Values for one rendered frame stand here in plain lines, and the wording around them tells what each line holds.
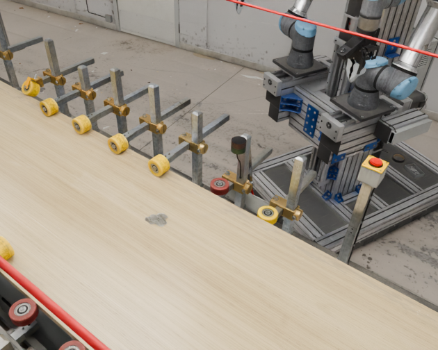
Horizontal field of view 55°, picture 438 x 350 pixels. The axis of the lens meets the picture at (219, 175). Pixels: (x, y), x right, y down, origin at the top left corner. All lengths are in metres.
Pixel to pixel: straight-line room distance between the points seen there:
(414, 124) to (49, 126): 1.81
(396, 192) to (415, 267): 0.50
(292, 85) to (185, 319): 1.53
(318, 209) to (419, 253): 0.71
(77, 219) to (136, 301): 0.45
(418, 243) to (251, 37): 2.71
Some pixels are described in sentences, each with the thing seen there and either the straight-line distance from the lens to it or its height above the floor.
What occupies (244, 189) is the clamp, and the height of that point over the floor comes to 0.86.
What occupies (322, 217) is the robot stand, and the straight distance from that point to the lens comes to 2.72.
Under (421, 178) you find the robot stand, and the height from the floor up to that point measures 0.21.
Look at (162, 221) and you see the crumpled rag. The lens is 1.62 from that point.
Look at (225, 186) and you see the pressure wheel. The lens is 1.77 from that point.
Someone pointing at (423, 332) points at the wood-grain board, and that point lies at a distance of 1.51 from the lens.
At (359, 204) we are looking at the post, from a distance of 1.60.
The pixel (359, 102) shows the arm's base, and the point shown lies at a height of 1.07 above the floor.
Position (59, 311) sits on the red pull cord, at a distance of 0.40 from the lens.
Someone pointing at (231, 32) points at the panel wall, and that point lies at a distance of 4.80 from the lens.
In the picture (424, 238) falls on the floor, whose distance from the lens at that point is 3.15.
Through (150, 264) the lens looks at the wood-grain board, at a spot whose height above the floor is 0.90.
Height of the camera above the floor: 2.07
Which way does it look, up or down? 40 degrees down
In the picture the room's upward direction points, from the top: 2 degrees clockwise
